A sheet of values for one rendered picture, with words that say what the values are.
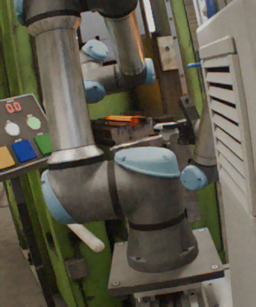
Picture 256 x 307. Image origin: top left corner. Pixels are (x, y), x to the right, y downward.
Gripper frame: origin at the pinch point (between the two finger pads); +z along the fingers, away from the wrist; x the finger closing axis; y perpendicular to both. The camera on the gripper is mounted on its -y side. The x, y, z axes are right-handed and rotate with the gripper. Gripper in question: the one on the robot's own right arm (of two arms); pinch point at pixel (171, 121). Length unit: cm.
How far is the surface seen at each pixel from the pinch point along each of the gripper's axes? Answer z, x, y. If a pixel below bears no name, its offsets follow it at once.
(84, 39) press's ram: 31, -17, -38
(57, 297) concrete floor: 84, -47, 100
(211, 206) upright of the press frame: 45, 42, 58
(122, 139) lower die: 30.6, -7.9, 7.0
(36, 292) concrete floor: 98, -57, 100
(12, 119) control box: 18, -54, -12
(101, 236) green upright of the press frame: 45, -22, 53
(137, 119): 27.6, -0.7, 0.1
